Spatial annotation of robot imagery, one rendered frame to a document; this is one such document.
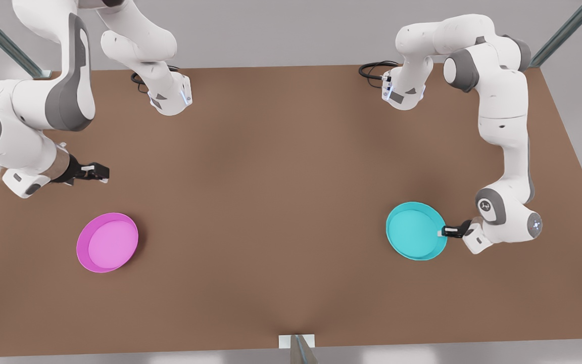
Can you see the silver frame post with foot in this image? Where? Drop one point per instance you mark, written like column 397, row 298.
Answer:
column 298, row 348

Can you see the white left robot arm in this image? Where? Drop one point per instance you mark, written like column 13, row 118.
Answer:
column 503, row 111

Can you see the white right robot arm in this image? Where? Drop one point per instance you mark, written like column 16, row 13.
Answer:
column 28, row 101

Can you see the pink plate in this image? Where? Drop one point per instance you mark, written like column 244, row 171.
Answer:
column 109, row 243

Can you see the blue plate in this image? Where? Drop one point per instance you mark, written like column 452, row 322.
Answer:
column 415, row 231

